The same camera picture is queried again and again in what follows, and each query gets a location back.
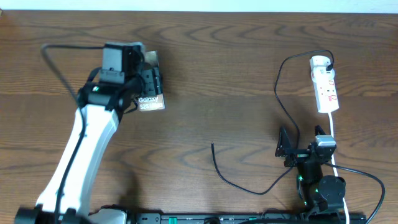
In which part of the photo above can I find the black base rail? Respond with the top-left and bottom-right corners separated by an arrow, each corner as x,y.
88,205 -> 368,224

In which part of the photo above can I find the black left camera cable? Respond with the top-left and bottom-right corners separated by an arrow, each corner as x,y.
40,43 -> 106,224

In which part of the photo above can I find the Galaxy S25 Ultra smartphone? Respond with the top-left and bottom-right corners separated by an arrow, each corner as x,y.
138,51 -> 165,112

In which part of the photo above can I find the black right camera cable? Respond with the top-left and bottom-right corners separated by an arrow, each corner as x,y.
325,161 -> 386,223

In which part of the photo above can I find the black phone charging cable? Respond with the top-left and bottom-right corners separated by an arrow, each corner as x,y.
211,49 -> 335,196

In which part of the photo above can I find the black camera cable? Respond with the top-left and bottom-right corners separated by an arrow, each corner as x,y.
325,161 -> 386,223
40,43 -> 106,224

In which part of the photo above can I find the white power strip cord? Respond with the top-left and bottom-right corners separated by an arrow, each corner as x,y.
328,112 -> 351,224

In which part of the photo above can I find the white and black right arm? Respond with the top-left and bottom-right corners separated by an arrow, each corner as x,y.
275,126 -> 346,214

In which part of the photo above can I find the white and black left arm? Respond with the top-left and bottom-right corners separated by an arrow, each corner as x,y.
14,42 -> 165,224

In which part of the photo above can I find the white power strip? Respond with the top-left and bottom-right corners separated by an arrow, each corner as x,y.
310,55 -> 339,114

